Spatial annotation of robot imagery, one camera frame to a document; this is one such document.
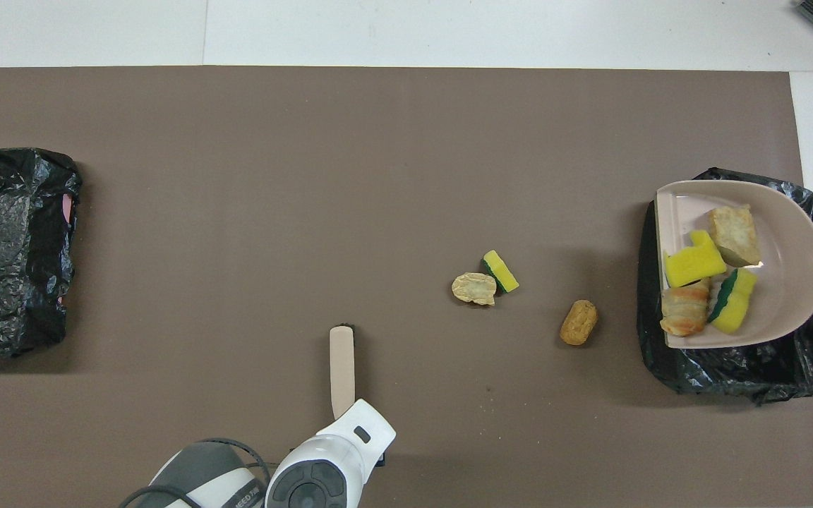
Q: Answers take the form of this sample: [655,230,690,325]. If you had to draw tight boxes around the beige hand brush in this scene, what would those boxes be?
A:
[329,323,358,421]

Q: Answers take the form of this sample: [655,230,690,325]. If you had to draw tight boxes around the brown oval bread roll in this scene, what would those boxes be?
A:
[560,299,599,347]

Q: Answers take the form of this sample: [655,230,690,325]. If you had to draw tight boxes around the ridged golden pastry piece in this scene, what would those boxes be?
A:
[661,279,712,337]

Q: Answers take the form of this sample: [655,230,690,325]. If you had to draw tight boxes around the notched yellow sponge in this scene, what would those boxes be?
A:
[663,229,728,289]

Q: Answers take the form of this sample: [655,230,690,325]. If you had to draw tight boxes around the yellow green sponge wedge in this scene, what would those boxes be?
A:
[706,267,758,335]

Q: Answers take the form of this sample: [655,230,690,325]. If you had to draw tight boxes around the beige plastic dustpan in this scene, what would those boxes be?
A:
[655,180,813,350]

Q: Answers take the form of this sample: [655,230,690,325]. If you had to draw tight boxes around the open bin with black bag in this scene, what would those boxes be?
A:
[636,167,813,406]

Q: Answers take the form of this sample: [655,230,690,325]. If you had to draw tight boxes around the black bag covered bin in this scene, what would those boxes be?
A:
[0,147,84,359]

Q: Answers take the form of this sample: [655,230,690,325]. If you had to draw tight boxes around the beige rock piece left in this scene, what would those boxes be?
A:
[451,272,498,307]

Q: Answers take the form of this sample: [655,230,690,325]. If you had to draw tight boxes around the small yellow green sponge piece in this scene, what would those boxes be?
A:
[481,250,520,294]

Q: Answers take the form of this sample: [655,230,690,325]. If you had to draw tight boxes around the brown table mat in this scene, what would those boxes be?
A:
[0,67,813,508]

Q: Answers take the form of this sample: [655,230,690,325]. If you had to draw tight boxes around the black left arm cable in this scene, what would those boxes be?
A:
[121,437,271,508]

